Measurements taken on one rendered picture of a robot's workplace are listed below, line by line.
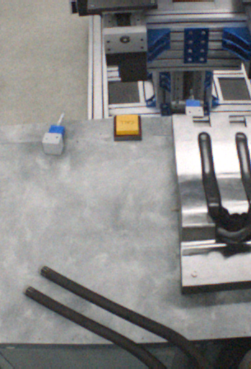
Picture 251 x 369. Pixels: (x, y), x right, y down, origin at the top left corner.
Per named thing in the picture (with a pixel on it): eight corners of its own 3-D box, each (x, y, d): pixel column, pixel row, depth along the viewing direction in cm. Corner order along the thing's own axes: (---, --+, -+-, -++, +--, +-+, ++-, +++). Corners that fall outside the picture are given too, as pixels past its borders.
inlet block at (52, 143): (56, 119, 166) (53, 108, 161) (71, 120, 165) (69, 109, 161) (44, 153, 159) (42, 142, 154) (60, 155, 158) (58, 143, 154)
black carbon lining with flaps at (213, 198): (194, 136, 152) (196, 114, 144) (248, 136, 151) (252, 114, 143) (205, 249, 132) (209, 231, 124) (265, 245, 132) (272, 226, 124)
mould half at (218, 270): (171, 134, 161) (172, 105, 150) (254, 134, 160) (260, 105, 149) (181, 294, 133) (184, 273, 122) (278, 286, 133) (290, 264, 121)
